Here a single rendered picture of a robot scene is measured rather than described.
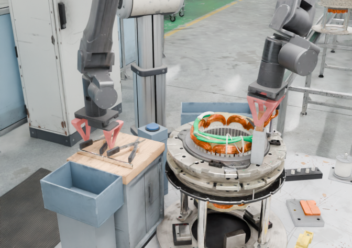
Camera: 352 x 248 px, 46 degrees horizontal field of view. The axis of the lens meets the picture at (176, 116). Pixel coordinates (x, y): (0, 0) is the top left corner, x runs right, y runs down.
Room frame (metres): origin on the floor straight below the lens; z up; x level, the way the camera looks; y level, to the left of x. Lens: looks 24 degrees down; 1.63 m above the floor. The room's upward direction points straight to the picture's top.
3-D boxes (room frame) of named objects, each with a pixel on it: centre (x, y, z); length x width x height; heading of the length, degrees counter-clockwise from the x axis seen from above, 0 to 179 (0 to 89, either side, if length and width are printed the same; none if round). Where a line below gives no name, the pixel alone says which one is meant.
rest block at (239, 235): (0.88, -0.16, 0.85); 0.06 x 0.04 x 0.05; 109
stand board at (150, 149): (1.00, 0.16, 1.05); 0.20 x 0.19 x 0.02; 153
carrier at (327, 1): (3.71, -1.42, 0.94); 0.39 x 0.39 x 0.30
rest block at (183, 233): (0.95, -0.02, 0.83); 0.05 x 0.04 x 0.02; 5
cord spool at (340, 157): (1.32, -0.62, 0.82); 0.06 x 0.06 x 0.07
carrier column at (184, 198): (1.06, -0.03, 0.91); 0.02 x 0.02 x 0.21
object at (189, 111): (1.30, -0.14, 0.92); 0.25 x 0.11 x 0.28; 89
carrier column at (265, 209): (0.93, -0.25, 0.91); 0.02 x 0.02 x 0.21
